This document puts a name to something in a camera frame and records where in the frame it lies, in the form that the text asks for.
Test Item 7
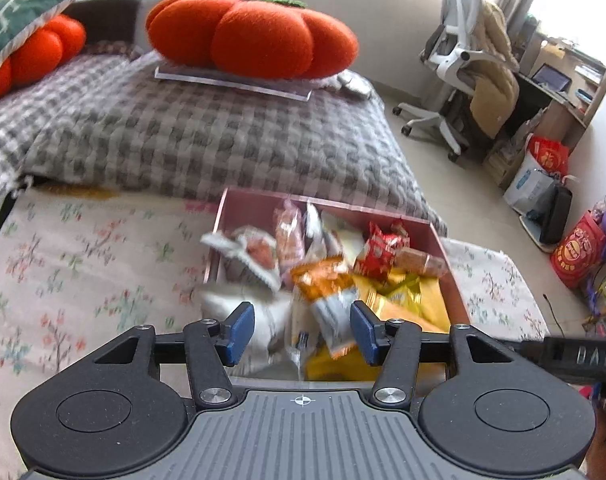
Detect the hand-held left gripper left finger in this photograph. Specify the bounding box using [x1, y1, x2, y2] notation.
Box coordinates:
[92, 301, 256, 408]

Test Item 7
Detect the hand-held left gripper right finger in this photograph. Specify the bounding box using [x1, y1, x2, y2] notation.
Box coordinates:
[350, 300, 516, 405]

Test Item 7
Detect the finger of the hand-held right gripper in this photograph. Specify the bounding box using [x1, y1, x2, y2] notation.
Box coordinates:
[500, 338, 545, 361]

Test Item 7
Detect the orange-yellow snack packet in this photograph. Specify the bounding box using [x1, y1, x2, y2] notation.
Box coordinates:
[353, 285, 425, 332]

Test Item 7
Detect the yellow printed snack packet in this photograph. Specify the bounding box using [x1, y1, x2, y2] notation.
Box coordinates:
[383, 269, 425, 302]

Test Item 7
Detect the silver printed snack packet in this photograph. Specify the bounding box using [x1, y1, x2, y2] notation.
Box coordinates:
[285, 295, 317, 369]

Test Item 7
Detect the orange snack packet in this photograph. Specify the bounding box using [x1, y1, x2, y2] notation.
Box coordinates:
[290, 257, 362, 359]

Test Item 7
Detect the small silver snack packet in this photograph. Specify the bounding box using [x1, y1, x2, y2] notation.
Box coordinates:
[200, 227, 284, 294]

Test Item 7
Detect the red snack packet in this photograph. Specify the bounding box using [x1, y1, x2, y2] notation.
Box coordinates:
[355, 219, 410, 281]

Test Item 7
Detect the small pale biscuit packet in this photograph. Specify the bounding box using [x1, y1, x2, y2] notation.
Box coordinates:
[395, 247, 449, 279]

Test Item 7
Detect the pink snack packet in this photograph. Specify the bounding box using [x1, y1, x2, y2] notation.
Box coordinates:
[275, 199, 304, 276]

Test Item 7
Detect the long silver snack packet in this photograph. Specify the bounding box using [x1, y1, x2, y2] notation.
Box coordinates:
[303, 202, 334, 261]

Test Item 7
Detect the pink cardboard box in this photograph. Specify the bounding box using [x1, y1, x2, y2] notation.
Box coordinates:
[203, 187, 472, 382]

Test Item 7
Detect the red and orange printed bag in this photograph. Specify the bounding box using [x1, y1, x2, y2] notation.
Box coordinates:
[550, 209, 606, 290]

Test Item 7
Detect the black bag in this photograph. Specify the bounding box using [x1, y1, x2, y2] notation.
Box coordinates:
[538, 184, 574, 247]

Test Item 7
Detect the floral tablecloth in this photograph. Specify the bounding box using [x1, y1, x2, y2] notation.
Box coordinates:
[0, 187, 552, 462]

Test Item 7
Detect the white and blue bag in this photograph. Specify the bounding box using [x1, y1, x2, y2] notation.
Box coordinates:
[502, 152, 557, 216]

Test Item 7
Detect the grey checkered blanket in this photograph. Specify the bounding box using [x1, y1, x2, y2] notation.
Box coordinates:
[0, 52, 447, 242]

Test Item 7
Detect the red gift bag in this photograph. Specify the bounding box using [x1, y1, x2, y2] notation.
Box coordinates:
[526, 134, 570, 177]

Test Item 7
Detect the clear acrylic board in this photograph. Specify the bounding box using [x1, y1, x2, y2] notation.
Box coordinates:
[154, 64, 314, 103]

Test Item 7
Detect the wooden desk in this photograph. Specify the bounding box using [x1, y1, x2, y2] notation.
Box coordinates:
[482, 34, 606, 192]

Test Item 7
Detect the tan coat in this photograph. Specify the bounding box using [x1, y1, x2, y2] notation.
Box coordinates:
[470, 0, 522, 139]

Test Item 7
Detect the tablet screen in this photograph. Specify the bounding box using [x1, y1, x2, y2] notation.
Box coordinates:
[531, 63, 572, 92]

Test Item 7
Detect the white office chair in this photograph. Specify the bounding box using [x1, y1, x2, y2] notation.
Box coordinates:
[392, 0, 522, 164]

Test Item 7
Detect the large orange pumpkin cushion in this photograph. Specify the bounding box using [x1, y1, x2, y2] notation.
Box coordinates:
[145, 0, 360, 81]

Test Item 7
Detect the dark grey sofa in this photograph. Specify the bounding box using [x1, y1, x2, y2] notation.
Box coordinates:
[62, 0, 169, 47]

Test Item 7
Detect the small orange pumpkin cushion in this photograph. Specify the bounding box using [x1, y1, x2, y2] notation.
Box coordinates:
[0, 13, 88, 103]

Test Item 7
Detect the green branch-print pillow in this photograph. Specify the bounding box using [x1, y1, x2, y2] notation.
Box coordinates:
[0, 0, 92, 94]

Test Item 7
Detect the black cable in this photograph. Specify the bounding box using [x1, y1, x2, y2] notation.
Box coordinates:
[542, 293, 567, 337]

